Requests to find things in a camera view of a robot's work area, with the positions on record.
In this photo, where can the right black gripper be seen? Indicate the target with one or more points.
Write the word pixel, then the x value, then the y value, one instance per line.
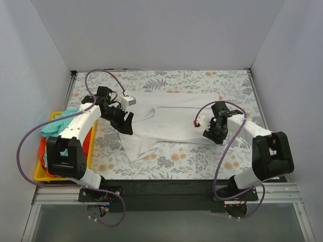
pixel 215 133

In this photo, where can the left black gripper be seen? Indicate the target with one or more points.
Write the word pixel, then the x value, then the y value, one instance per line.
pixel 121 120

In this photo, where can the white t shirt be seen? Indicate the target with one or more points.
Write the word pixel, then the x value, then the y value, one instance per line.
pixel 164 117

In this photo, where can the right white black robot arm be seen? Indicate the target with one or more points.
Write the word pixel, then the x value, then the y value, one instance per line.
pixel 271 154

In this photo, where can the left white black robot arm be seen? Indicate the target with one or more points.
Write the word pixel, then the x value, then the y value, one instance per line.
pixel 103 96

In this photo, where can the floral table cloth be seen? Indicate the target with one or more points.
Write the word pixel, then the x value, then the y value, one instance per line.
pixel 171 160

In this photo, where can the orange t shirt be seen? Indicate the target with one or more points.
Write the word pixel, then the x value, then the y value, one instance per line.
pixel 85 143

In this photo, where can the teal t shirt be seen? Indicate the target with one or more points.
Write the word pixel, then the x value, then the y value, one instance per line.
pixel 51 130

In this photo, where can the yellow plastic bin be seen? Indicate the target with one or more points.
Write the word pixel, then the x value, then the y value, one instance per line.
pixel 38 174

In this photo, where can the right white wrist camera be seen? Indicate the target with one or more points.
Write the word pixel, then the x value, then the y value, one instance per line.
pixel 202 121

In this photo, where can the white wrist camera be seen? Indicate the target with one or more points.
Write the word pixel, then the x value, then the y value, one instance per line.
pixel 202 121
pixel 127 101

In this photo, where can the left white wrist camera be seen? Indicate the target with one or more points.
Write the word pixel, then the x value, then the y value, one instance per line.
pixel 127 101

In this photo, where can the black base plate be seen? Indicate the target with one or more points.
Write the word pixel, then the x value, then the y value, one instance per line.
pixel 156 195

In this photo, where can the aluminium frame rail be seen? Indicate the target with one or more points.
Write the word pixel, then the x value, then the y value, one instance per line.
pixel 274 193

